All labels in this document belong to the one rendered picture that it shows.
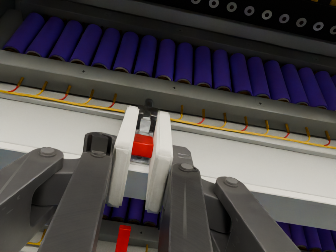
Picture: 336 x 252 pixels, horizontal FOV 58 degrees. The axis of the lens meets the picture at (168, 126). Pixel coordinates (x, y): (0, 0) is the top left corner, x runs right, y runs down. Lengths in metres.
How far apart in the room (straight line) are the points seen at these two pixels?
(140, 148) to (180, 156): 0.03
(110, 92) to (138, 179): 0.08
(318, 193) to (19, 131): 0.25
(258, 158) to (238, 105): 0.05
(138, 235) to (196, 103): 0.19
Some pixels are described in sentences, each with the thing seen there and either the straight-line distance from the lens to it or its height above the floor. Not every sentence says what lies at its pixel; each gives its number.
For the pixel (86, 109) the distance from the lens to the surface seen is 0.27.
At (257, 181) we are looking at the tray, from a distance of 0.27.
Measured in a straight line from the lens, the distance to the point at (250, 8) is 0.37.
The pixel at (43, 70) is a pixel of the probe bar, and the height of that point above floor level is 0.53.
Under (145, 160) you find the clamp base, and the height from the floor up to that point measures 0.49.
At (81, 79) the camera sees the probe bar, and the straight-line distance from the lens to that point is 0.28.
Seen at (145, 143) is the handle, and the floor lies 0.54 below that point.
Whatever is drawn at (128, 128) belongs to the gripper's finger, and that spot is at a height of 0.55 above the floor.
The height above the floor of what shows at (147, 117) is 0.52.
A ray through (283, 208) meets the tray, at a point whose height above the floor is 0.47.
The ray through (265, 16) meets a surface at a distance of 0.38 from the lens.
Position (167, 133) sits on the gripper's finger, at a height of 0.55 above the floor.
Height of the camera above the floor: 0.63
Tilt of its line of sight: 27 degrees down
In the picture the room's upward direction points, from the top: 13 degrees clockwise
